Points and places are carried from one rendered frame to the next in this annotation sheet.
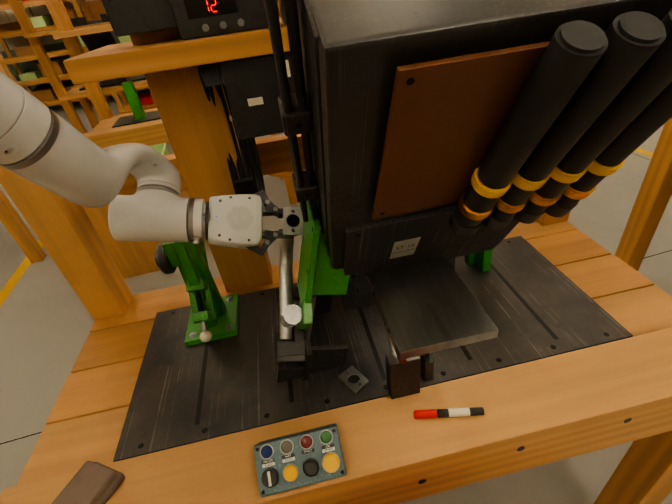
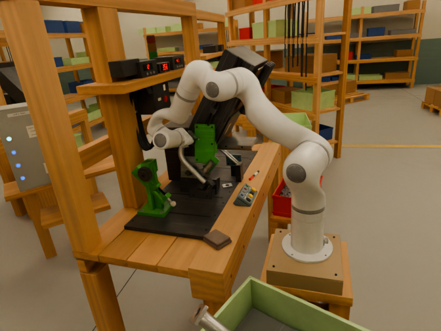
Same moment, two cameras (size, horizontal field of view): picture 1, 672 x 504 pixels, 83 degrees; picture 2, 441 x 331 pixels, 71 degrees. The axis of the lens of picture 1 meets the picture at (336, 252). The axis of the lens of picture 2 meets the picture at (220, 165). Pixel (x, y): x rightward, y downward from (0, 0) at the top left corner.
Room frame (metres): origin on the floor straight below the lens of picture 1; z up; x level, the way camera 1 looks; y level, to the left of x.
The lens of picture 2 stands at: (-0.17, 1.46, 1.69)
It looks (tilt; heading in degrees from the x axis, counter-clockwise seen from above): 22 degrees down; 296
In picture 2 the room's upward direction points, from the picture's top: 5 degrees counter-clockwise
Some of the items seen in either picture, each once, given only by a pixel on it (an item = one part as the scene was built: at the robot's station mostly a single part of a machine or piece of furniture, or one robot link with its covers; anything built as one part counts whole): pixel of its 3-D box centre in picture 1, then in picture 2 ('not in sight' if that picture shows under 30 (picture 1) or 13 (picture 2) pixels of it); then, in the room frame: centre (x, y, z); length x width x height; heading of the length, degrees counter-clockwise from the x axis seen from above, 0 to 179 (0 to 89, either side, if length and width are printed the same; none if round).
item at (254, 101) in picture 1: (270, 90); (152, 97); (0.86, 0.09, 1.42); 0.17 x 0.12 x 0.15; 96
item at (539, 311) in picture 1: (363, 325); (205, 181); (0.67, -0.04, 0.89); 1.10 x 0.42 x 0.02; 96
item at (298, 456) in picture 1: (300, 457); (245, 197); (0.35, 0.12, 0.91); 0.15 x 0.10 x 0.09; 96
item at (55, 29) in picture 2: not in sight; (85, 77); (5.44, -3.73, 1.14); 2.45 x 0.55 x 2.28; 100
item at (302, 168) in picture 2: not in sight; (305, 179); (-0.01, 0.48, 1.22); 0.19 x 0.12 x 0.24; 79
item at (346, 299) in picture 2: not in sight; (306, 264); (-0.02, 0.44, 0.83); 0.32 x 0.32 x 0.04; 7
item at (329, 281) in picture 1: (323, 254); (207, 142); (0.60, 0.02, 1.17); 0.13 x 0.12 x 0.20; 96
